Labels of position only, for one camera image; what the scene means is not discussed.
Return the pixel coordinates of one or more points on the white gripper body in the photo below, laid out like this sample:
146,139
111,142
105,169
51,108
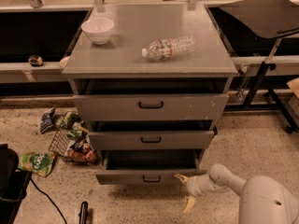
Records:
193,187

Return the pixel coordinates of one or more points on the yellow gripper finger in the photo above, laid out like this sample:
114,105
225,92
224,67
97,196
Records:
182,178
190,202

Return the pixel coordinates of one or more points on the grey bottom drawer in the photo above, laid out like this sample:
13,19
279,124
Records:
149,167

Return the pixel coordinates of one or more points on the grey drawer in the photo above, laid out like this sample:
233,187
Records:
153,134
124,99
149,167

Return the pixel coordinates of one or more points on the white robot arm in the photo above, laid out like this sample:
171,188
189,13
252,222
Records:
262,200

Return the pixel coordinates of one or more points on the grey middle drawer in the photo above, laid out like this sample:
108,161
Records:
153,134

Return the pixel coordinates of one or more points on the grey drawer cabinet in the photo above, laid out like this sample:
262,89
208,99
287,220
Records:
138,25

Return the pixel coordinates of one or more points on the grey top drawer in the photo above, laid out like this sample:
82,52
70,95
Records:
124,99

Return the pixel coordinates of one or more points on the clear plastic water bottle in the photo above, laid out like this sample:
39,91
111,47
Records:
167,48

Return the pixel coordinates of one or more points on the green snack bag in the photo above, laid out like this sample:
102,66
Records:
37,163

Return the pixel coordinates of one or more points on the blue snack bag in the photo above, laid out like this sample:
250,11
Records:
47,120

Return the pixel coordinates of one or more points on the white ceramic bowl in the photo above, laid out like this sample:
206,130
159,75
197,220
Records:
98,30

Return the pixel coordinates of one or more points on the black stand with tray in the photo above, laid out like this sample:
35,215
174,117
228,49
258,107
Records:
262,38

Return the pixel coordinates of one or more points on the black handle near floor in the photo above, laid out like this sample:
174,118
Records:
83,213

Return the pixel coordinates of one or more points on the wire basket with snacks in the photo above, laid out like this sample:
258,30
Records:
71,141

